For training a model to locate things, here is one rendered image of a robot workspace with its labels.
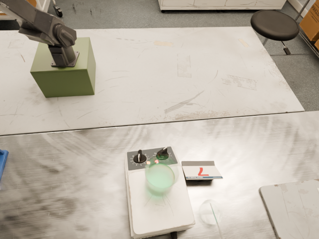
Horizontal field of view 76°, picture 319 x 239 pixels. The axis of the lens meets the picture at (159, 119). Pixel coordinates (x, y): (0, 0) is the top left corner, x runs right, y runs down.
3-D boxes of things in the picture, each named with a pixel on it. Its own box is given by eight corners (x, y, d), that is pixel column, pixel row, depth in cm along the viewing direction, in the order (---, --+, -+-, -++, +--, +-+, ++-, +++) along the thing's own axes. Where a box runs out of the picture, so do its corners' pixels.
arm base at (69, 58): (57, 51, 60) (49, 32, 55) (79, 52, 60) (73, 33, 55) (50, 67, 56) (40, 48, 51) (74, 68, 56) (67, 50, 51)
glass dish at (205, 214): (224, 212, 49) (228, 210, 47) (212, 231, 47) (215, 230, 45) (205, 196, 51) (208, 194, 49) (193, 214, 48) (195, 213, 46)
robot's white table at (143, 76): (48, 140, 153) (-42, 30, 78) (202, 126, 169) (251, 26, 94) (36, 208, 127) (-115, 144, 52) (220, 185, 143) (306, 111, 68)
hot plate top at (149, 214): (127, 173, 44) (127, 172, 44) (181, 166, 46) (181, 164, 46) (133, 236, 38) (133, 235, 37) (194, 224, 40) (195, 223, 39)
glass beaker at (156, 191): (139, 194, 42) (139, 181, 35) (148, 165, 45) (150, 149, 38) (172, 204, 41) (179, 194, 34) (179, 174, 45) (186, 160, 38)
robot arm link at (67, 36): (51, 32, 56) (41, 8, 50) (80, 39, 54) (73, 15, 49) (35, 46, 52) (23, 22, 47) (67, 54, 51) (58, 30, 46)
